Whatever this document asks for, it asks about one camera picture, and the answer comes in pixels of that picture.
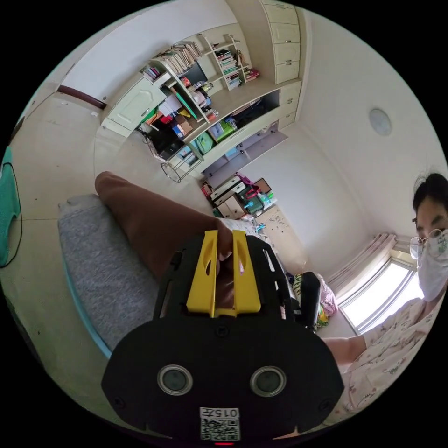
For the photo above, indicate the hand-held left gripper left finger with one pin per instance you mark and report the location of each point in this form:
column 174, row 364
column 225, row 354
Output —
column 201, row 280

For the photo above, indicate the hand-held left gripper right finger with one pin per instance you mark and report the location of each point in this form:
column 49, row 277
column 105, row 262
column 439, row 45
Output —
column 245, row 283

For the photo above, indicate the gray pink long sleeve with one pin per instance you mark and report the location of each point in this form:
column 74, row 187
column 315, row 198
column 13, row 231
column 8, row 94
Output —
column 105, row 262

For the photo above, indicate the person's right forearm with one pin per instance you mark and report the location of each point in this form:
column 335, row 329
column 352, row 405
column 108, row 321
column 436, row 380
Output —
column 346, row 350

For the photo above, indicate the bed with printed sheet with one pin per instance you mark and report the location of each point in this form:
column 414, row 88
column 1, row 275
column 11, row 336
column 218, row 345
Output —
column 238, row 224

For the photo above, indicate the light wooden cupboard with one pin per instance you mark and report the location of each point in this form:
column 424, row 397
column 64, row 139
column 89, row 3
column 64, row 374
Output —
column 280, row 234

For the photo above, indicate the pile of clothes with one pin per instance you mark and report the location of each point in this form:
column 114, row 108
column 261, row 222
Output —
column 328, row 301

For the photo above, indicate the small white drawer cabinet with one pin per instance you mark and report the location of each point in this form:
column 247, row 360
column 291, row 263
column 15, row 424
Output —
column 227, row 196

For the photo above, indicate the pale pink curtain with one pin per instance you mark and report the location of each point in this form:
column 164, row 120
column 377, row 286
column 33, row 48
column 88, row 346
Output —
column 364, row 260

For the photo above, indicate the window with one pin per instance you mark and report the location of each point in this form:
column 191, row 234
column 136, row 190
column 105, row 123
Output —
column 379, row 297

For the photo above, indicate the person's body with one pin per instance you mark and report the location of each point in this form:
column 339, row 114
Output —
column 395, row 350

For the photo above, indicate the green plastic stool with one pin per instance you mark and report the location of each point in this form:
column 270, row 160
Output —
column 6, row 217

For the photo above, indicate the round ceiling lamp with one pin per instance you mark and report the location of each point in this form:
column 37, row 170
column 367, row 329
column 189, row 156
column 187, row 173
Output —
column 379, row 121

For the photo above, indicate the metal frame stool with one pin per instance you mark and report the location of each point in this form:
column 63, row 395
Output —
column 162, row 167

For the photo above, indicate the cream wall shelf unit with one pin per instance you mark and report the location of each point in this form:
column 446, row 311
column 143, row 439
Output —
column 245, row 94

